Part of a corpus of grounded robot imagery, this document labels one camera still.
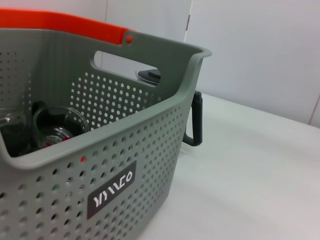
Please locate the glass teacup black base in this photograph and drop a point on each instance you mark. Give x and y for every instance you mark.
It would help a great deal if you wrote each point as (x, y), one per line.
(60, 125)
(12, 130)

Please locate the glass teapot black lid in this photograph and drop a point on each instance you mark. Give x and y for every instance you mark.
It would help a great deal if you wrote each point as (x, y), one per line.
(196, 120)

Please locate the grey perforated storage bin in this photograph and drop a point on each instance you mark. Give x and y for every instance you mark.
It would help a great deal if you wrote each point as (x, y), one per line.
(140, 150)

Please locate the dark red toy brick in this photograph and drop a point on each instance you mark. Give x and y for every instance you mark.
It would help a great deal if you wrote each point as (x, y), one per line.
(67, 138)

